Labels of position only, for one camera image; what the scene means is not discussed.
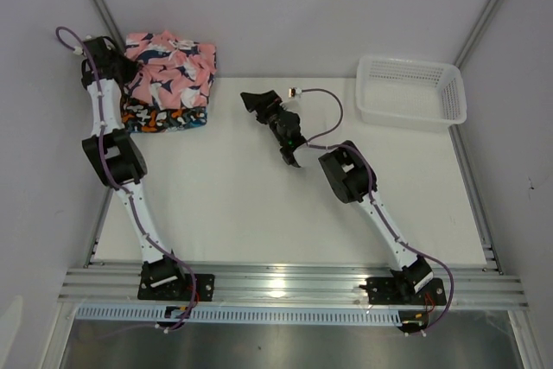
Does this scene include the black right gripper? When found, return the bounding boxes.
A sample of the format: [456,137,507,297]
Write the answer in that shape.
[240,90,288,146]

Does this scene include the orange camouflage shorts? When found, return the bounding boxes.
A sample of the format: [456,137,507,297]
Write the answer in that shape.
[120,96,207,134]

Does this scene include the pink white patterned shorts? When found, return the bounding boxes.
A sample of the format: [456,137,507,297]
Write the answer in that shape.
[125,30,217,110]

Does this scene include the blue orange patterned shorts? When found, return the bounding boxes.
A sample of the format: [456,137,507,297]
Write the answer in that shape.
[165,114,207,131]

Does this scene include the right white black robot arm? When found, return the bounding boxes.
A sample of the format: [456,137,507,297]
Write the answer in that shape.
[240,90,434,303]

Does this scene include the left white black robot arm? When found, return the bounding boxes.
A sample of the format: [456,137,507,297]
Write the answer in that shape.
[81,36,189,300]

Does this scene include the white perforated plastic basket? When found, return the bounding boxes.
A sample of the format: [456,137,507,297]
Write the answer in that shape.
[355,55,467,132]

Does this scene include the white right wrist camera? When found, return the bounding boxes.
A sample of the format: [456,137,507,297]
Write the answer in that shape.
[282,87,302,111]

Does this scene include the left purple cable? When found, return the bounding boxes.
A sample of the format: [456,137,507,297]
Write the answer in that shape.
[54,26,200,340]

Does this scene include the purple cable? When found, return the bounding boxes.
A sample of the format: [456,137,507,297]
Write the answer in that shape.
[54,26,200,340]
[302,88,454,335]

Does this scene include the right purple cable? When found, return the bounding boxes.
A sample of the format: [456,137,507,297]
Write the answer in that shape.
[302,88,454,335]

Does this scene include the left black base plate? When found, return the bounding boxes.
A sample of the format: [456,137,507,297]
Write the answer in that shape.
[137,274,215,302]

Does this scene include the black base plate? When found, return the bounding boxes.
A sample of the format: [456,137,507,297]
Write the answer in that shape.
[137,274,215,302]
[359,277,448,306]

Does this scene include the aluminium front rail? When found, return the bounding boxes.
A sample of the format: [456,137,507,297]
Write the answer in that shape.
[58,262,529,310]

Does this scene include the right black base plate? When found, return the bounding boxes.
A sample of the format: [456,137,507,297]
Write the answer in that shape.
[359,277,448,306]

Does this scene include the white slotted cable duct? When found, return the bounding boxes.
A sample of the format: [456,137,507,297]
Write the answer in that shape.
[75,303,401,327]

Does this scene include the right aluminium frame post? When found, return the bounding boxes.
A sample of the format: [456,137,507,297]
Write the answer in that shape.
[454,0,505,71]

